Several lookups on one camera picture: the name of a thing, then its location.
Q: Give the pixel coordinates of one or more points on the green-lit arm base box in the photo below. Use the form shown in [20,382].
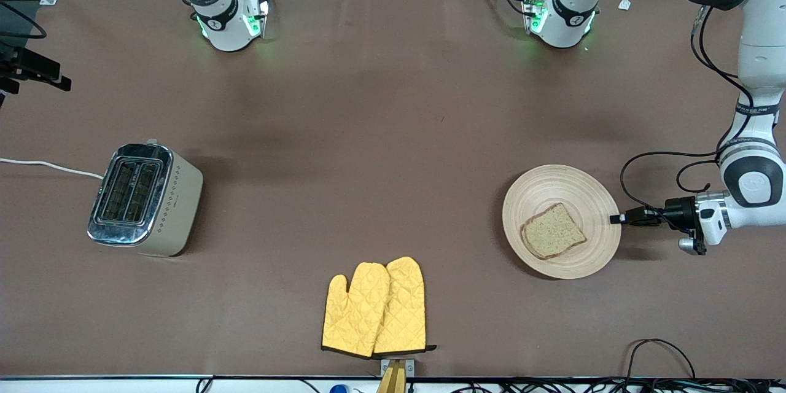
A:
[261,12]
[533,12]

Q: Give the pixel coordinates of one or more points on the yellow quilted mitt with thumb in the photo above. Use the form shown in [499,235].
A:
[356,313]

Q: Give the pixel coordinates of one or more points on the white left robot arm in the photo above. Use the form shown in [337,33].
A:
[755,178]

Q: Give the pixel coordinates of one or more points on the blue round object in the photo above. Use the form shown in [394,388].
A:
[338,389]

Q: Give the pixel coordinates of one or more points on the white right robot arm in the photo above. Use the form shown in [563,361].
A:
[227,31]

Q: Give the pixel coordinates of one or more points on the brown bread slice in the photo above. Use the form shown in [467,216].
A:
[552,232]

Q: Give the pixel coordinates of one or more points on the beige chrome two-slot toaster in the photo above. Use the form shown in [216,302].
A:
[178,209]

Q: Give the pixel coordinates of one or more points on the small metal bracket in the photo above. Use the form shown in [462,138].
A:
[410,367]

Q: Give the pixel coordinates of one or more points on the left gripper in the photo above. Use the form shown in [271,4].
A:
[680,211]

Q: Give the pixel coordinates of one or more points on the yellow quilted oven mitt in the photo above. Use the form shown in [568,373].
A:
[405,307]

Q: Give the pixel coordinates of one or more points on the round wooden plate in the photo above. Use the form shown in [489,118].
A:
[565,184]

